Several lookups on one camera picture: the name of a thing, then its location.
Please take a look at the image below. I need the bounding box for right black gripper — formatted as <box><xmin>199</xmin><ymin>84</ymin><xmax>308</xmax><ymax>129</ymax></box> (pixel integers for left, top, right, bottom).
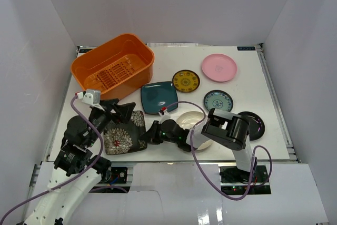
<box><xmin>141</xmin><ymin>121</ymin><xmax>179</xmax><ymax>144</ymax></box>

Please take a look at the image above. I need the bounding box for black floral square plate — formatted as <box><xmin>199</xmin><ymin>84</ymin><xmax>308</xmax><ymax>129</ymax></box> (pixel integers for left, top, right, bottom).
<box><xmin>103</xmin><ymin>111</ymin><xmax>147</xmax><ymax>155</ymax></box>

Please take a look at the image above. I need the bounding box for teal square plate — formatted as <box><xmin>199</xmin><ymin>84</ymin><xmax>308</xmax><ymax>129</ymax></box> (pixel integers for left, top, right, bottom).
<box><xmin>141</xmin><ymin>81</ymin><xmax>178</xmax><ymax>115</ymax></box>

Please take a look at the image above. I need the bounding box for blue floral round plate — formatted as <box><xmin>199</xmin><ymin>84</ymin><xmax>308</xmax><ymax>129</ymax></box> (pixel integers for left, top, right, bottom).
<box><xmin>203</xmin><ymin>90</ymin><xmax>234</xmax><ymax>112</ymax></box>

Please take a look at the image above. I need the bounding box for pink round plate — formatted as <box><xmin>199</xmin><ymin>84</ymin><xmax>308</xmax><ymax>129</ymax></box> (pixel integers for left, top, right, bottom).
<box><xmin>201</xmin><ymin>54</ymin><xmax>237</xmax><ymax>82</ymax></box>

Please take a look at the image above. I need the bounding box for black round plate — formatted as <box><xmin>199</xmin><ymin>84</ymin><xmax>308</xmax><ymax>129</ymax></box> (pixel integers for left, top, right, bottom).
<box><xmin>239</xmin><ymin>111</ymin><xmax>265</xmax><ymax>142</ymax></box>

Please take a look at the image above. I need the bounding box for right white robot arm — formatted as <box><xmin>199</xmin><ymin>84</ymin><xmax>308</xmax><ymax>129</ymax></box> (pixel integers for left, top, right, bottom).
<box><xmin>140</xmin><ymin>109</ymin><xmax>257</xmax><ymax>182</ymax></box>

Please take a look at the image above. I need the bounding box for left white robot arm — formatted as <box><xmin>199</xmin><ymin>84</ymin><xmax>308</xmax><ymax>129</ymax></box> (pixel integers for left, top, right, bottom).
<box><xmin>22</xmin><ymin>99</ymin><xmax>136</xmax><ymax>224</ymax></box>

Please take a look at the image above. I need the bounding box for orange plastic bin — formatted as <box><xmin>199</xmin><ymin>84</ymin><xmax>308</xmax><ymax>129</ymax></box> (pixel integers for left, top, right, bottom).
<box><xmin>71</xmin><ymin>34</ymin><xmax>154</xmax><ymax>100</ymax></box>

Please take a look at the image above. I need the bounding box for cream white round plate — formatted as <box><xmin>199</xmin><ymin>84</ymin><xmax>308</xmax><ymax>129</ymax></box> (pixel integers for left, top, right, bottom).
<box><xmin>176</xmin><ymin>111</ymin><xmax>213</xmax><ymax>151</ymax></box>

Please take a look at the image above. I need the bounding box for yellow patterned round plate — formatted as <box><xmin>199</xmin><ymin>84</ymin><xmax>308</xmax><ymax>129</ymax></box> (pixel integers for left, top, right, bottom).
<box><xmin>172</xmin><ymin>70</ymin><xmax>201</xmax><ymax>93</ymax></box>

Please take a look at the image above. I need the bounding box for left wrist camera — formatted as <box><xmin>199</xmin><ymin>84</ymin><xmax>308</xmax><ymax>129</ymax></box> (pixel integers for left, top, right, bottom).
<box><xmin>75</xmin><ymin>89</ymin><xmax>101</xmax><ymax>106</ymax></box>

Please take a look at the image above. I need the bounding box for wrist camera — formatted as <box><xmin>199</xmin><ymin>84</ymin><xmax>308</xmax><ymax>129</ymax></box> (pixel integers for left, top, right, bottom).
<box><xmin>75</xmin><ymin>89</ymin><xmax>101</xmax><ymax>106</ymax></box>
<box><xmin>158</xmin><ymin>106</ymin><xmax>171</xmax><ymax>121</ymax></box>

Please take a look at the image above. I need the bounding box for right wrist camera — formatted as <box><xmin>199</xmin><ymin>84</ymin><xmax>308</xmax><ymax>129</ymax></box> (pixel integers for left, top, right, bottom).
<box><xmin>158</xmin><ymin>106</ymin><xmax>171</xmax><ymax>121</ymax></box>

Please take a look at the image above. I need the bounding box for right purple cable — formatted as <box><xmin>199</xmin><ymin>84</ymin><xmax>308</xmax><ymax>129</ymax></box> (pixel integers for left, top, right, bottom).
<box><xmin>159</xmin><ymin>101</ymin><xmax>272</xmax><ymax>200</ymax></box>

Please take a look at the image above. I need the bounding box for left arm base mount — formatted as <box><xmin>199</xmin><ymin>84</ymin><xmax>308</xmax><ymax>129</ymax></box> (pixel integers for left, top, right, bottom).
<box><xmin>90</xmin><ymin>167</ymin><xmax>130</xmax><ymax>193</ymax></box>

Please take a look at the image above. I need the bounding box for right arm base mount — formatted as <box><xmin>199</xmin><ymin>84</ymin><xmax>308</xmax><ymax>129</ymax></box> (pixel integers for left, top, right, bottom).
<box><xmin>219</xmin><ymin>165</ymin><xmax>271</xmax><ymax>195</ymax></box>

